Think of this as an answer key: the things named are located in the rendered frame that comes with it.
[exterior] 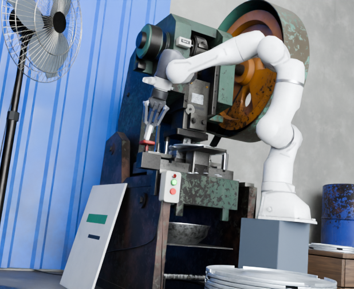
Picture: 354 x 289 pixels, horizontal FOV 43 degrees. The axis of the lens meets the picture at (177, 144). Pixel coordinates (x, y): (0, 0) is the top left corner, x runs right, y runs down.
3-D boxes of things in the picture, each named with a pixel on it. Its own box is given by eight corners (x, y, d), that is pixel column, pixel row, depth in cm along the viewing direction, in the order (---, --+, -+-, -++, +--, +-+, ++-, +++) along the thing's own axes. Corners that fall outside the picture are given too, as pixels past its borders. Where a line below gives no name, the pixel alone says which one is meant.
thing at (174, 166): (233, 182, 236) (233, 171, 237) (157, 170, 215) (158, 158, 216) (203, 184, 262) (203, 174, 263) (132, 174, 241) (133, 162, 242)
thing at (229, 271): (285, 272, 121) (285, 269, 121) (366, 290, 94) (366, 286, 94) (186, 265, 111) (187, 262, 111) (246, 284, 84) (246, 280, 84)
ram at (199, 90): (211, 132, 235) (215, 78, 240) (186, 127, 228) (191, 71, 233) (193, 136, 250) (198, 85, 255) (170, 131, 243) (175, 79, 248)
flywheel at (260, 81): (220, 90, 320) (258, 160, 269) (196, 84, 310) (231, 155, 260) (275, -1, 281) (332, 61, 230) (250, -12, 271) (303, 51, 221)
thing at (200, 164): (225, 176, 216) (228, 148, 218) (201, 172, 209) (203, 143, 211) (198, 178, 237) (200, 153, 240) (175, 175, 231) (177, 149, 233)
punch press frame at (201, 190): (236, 281, 218) (254, 23, 241) (158, 278, 198) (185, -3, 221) (162, 261, 287) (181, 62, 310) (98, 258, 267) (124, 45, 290)
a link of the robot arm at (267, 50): (305, 91, 179) (314, 48, 180) (298, 78, 164) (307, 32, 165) (258, 86, 187) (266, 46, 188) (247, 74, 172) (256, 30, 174)
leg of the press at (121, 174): (162, 320, 189) (182, 113, 205) (138, 321, 184) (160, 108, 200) (92, 285, 269) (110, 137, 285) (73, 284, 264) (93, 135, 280)
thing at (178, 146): (236, 152, 224) (236, 151, 224) (187, 143, 210) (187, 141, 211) (205, 157, 249) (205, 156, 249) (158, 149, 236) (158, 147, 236)
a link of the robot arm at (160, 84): (176, 82, 198) (173, 93, 199) (165, 76, 209) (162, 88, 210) (151, 75, 192) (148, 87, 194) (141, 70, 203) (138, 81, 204)
